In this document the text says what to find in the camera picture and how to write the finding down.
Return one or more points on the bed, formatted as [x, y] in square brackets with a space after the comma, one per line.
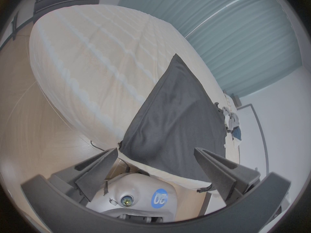
[97, 57]

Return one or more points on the white printed pillow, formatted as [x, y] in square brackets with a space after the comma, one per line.
[228, 101]

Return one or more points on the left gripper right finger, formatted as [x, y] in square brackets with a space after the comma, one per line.
[218, 175]

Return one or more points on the pile of clothes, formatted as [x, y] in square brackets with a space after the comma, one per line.
[234, 122]

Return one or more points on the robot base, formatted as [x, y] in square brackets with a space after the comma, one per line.
[141, 186]

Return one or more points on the grey bedside table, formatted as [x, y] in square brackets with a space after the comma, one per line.
[237, 100]

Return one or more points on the black T-shirt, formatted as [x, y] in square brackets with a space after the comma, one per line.
[175, 120]

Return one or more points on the blue-green curtain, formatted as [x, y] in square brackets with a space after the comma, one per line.
[170, 6]
[255, 45]

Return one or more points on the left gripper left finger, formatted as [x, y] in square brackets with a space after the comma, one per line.
[93, 178]

